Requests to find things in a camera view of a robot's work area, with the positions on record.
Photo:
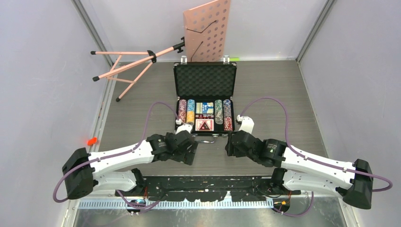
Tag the yellow chip stack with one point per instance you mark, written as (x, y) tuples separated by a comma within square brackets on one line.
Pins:
[(190, 117)]

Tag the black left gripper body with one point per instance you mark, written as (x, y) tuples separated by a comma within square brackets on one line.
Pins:
[(184, 156)]

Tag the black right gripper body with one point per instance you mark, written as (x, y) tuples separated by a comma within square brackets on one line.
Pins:
[(234, 151)]

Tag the dark red chip stack left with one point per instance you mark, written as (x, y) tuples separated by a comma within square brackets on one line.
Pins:
[(181, 117)]

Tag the black aluminium poker case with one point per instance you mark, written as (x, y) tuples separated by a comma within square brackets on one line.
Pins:
[(206, 83)]

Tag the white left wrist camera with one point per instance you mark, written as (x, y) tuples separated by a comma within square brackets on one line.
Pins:
[(183, 126)]

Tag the red backed card deck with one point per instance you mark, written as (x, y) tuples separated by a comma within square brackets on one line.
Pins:
[(211, 123)]

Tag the purple poker chip stack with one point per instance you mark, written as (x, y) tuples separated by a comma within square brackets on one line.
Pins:
[(182, 106)]

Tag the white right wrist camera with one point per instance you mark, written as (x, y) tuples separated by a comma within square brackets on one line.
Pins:
[(246, 123)]

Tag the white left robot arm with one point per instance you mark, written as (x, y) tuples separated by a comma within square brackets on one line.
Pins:
[(84, 173)]

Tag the blue Texas Hold'em card deck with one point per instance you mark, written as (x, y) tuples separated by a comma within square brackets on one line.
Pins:
[(197, 108)]

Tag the light blue chip stack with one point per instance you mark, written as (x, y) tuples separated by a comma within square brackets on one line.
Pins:
[(191, 105)]

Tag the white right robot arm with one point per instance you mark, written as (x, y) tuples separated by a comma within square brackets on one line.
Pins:
[(297, 170)]

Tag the blue orange chip stack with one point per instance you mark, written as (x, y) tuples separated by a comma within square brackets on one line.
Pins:
[(227, 110)]

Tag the triangular all in button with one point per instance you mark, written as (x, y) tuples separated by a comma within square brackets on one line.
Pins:
[(203, 126)]

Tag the red chip stack right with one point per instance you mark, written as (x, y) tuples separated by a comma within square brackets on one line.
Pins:
[(228, 126)]

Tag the pink perforated music stand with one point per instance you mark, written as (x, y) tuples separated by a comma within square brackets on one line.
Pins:
[(205, 29)]

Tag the orange clip on rail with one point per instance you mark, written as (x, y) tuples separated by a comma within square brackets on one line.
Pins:
[(92, 141)]

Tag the green chip stack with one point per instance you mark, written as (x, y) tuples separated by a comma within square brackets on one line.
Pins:
[(218, 111)]

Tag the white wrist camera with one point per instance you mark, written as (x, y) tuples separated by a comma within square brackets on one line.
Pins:
[(246, 123), (183, 126)]

